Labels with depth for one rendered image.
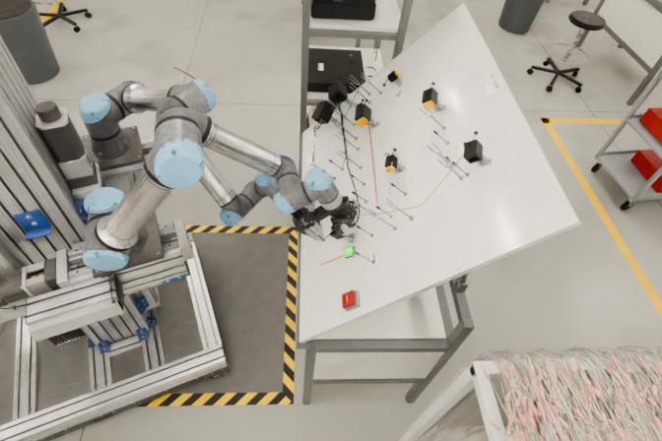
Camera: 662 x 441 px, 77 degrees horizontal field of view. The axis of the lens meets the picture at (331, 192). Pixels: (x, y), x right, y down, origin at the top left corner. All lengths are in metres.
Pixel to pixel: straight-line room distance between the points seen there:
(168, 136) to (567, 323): 2.67
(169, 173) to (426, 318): 1.20
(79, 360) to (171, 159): 1.67
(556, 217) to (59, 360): 2.30
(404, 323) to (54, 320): 1.25
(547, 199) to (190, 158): 0.92
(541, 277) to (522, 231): 2.01
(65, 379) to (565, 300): 2.92
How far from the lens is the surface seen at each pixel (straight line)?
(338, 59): 2.48
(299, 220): 1.54
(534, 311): 3.06
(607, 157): 4.14
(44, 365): 2.62
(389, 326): 1.79
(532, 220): 1.23
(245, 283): 2.76
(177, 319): 2.49
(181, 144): 1.06
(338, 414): 2.48
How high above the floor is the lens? 2.41
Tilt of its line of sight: 49 degrees down
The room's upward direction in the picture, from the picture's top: 6 degrees clockwise
